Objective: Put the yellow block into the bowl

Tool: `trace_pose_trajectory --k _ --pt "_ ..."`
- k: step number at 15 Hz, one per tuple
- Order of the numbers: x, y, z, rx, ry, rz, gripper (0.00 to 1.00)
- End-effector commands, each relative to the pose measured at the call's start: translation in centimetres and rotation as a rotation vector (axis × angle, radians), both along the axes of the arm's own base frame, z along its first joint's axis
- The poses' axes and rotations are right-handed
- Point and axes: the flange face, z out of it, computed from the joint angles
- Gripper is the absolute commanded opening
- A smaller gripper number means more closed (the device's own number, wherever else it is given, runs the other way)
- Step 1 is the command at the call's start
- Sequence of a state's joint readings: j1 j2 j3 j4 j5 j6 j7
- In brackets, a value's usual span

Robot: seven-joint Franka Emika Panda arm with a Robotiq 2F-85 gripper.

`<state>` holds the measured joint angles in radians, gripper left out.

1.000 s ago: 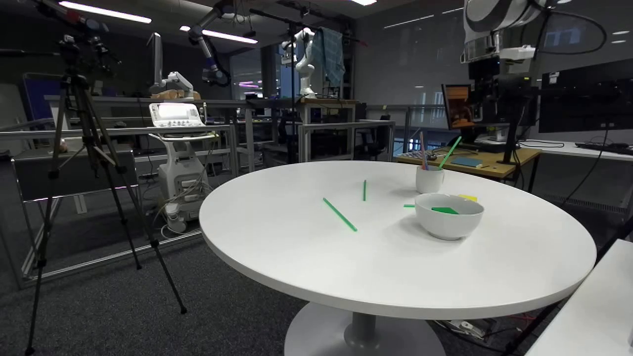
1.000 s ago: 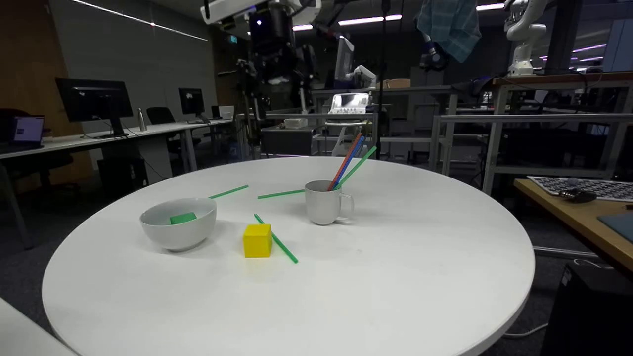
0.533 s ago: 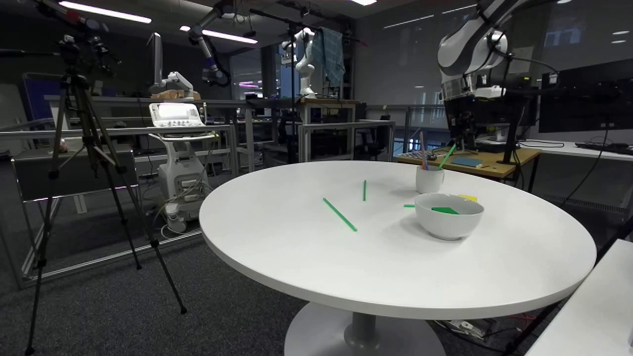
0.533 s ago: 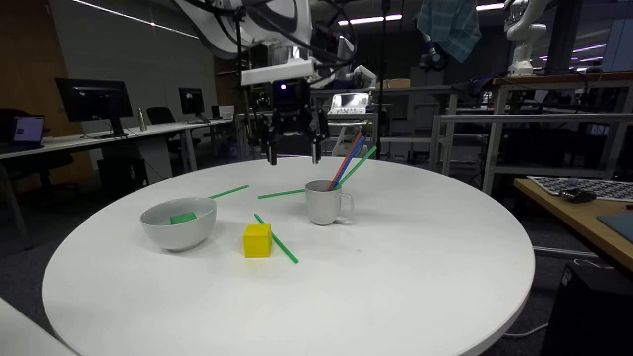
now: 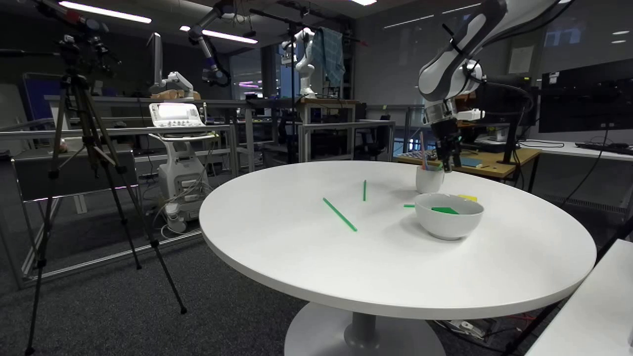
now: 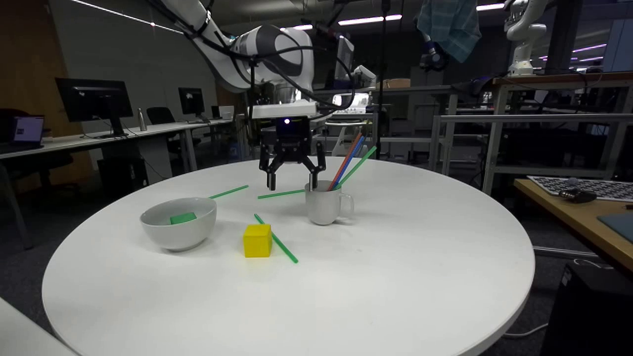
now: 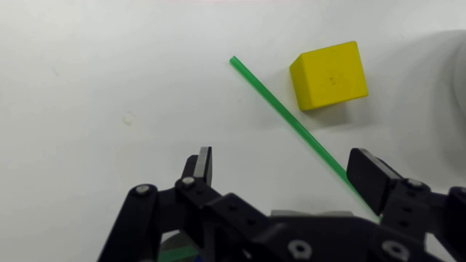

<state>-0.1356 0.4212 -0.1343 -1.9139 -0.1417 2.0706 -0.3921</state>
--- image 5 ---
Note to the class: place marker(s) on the black camera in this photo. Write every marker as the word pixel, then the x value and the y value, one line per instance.
pixel 80 40

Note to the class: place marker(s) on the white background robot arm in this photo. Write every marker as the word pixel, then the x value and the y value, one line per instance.
pixel 306 62

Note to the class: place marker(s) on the wooden desk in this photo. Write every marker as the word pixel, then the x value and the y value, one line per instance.
pixel 488 164

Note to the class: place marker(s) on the white round table pedestal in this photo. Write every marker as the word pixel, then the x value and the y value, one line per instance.
pixel 363 332

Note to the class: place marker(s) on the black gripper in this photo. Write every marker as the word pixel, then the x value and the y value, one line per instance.
pixel 448 135

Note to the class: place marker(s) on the white cup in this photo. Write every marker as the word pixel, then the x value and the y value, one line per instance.
pixel 431 180

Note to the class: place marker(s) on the short green straw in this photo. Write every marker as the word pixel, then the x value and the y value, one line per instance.
pixel 365 190

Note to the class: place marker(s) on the black keyboard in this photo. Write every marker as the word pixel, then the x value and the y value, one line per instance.
pixel 605 147

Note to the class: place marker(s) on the black background robot arm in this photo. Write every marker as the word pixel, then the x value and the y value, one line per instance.
pixel 211 56

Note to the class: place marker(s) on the long ceiling light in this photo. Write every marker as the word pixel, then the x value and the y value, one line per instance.
pixel 106 12
pixel 221 34

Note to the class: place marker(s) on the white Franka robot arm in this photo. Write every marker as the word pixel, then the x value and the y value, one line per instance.
pixel 462 52

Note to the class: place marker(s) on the long green straw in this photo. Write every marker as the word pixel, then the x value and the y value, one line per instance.
pixel 340 214

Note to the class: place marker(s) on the metal frame workbench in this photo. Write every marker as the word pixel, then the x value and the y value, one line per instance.
pixel 330 129

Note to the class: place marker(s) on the black flat panel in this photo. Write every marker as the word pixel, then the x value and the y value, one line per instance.
pixel 73 174

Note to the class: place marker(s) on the black computer monitor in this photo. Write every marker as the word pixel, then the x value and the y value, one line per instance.
pixel 587 95

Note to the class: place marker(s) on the white medical equipment cart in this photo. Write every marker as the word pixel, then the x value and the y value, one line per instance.
pixel 179 164

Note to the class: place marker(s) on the white rectangular table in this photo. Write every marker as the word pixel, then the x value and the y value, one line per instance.
pixel 587 309

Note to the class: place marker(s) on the black camera tripod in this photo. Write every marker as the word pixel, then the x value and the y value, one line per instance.
pixel 100 151

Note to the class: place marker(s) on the white bowl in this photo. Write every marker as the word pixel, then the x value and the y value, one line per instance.
pixel 448 224

